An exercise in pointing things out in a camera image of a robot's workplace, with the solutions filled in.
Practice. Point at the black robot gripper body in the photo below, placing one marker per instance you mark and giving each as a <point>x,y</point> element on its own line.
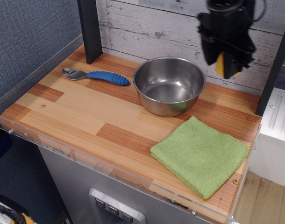
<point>234,32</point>

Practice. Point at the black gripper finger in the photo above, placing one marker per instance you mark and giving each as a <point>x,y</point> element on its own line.
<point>231,66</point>
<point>212,47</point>

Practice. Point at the yellow toy corn piece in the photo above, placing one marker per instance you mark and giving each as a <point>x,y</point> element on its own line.
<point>219,69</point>

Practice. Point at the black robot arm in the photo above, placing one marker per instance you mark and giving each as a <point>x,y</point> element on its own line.
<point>227,7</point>

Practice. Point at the stainless steel bowl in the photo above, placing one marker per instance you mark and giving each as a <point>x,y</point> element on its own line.
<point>168,86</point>

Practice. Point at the folded green cloth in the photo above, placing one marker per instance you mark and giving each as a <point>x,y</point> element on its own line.
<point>200,156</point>

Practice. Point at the white aluminium side block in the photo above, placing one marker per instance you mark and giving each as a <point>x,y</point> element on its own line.
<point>268,157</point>

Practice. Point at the silver toy fridge cabinet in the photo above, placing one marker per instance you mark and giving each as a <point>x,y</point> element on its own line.
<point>74,177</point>

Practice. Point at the silver dispenser button panel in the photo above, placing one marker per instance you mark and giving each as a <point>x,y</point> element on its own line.
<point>109,210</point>

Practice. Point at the clear acrylic table guard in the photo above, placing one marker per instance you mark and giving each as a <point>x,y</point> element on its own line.
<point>107,122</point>

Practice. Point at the yellow black object bottom left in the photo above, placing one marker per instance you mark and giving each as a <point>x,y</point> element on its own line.
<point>16,218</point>

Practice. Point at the black right upright post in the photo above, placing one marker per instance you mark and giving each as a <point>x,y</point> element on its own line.
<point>275,70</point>

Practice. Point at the black upright post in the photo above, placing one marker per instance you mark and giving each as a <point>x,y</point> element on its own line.
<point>90,29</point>
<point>275,70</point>

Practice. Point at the black left upright post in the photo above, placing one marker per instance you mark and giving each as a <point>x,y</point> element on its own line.
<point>90,29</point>

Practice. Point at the blue handled metal spoon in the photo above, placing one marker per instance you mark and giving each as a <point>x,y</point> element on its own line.
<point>75,74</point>

